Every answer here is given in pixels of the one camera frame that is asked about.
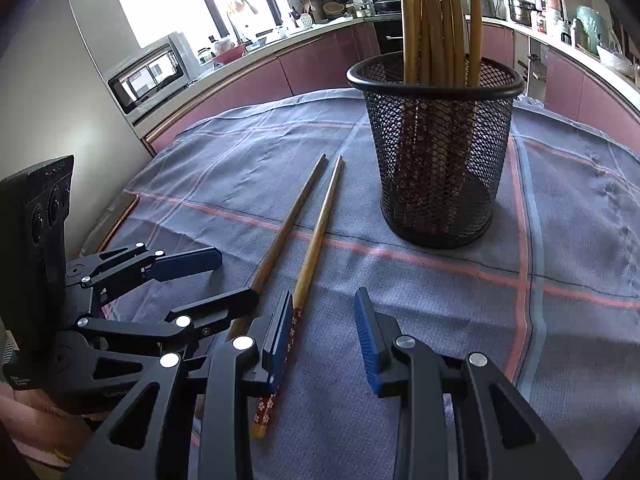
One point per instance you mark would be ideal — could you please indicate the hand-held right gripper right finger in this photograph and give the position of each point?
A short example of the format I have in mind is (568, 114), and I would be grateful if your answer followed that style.
(368, 347)

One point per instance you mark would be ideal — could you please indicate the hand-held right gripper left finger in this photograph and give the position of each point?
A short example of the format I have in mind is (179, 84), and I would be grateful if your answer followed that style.
(278, 342)

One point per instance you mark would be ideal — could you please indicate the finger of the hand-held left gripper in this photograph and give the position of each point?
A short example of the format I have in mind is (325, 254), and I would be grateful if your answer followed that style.
(185, 262)
(220, 307)

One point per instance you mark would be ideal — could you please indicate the black mesh cup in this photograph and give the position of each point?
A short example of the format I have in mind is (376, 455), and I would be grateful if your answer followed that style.
(361, 80)

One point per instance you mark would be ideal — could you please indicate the bundle of bamboo chopsticks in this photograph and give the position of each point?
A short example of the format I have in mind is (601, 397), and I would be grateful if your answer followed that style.
(410, 35)

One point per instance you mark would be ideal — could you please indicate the person's left forearm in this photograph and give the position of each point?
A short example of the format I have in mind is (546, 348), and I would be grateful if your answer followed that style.
(30, 420)

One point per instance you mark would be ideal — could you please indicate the silver microwave oven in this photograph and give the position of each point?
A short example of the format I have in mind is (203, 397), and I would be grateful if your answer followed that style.
(150, 75)

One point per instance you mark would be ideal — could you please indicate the pink kitchen cabinets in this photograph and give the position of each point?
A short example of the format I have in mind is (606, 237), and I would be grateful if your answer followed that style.
(310, 65)

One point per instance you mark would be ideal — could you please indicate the grey checked tablecloth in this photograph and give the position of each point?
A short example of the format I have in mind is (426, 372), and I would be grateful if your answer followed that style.
(575, 210)

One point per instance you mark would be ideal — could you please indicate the black built-in oven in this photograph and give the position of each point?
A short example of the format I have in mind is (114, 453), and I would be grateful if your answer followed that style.
(387, 37)

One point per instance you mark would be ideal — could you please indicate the wok with glass lid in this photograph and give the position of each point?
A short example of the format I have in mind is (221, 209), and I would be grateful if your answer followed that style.
(387, 4)

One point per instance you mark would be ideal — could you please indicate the steel stock pot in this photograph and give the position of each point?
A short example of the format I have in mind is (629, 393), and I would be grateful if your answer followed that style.
(520, 10)

